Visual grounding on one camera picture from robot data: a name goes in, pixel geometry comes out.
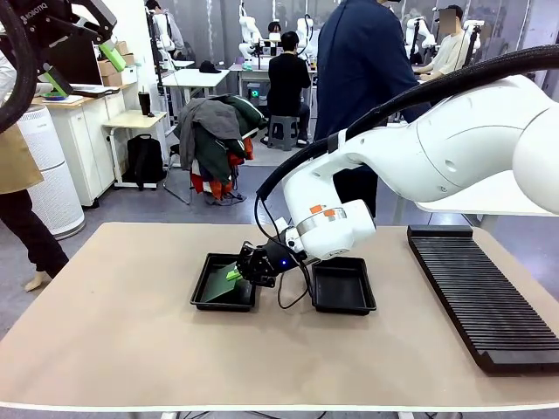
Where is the person in grey hoodie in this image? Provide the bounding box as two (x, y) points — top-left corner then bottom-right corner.
(145, 0), (185, 60)

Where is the white air purifier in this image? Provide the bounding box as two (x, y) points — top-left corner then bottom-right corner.
(17, 104), (86, 241)

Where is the white desk with cap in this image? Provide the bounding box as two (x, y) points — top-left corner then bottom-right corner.
(162, 67), (231, 114)

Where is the white storage cabinet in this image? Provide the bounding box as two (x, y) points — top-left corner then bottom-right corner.
(45, 85), (132, 207)

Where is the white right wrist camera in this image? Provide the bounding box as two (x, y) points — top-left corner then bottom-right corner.
(274, 225), (309, 257)

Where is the person in navy jacket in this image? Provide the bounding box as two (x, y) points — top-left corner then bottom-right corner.
(314, 0), (431, 219)

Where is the white table with basket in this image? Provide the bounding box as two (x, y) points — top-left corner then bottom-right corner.
(383, 121), (556, 237)

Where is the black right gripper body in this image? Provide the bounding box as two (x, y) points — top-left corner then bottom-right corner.
(257, 239), (302, 287)

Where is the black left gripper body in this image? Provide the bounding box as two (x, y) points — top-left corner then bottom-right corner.
(19, 0), (100, 49)

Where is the grey plastic stool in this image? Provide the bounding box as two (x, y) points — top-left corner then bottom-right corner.
(266, 115), (302, 152)

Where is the seated person in black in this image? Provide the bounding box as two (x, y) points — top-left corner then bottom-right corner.
(266, 31), (314, 148)

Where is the black backpack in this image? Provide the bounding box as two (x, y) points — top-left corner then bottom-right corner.
(126, 134), (167, 191)

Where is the black slotted board rack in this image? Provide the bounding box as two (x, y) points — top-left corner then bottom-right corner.
(406, 224), (559, 375)

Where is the black computer monitor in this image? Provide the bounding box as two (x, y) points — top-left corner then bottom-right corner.
(43, 38), (104, 86)

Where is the pile of coats on chair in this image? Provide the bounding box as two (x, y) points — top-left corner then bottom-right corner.
(174, 93), (268, 206)

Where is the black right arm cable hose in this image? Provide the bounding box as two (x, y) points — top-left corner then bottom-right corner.
(255, 43), (559, 309)

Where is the black keyboard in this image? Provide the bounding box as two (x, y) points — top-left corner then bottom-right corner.
(72, 86), (121, 98)

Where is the small white side table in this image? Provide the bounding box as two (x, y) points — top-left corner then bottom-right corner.
(102, 109), (169, 191)

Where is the black ESD tray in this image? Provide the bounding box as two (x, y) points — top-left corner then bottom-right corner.
(189, 252), (262, 313)
(310, 256), (377, 315)

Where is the person in beige top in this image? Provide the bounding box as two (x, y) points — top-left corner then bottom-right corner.
(414, 4), (466, 84)

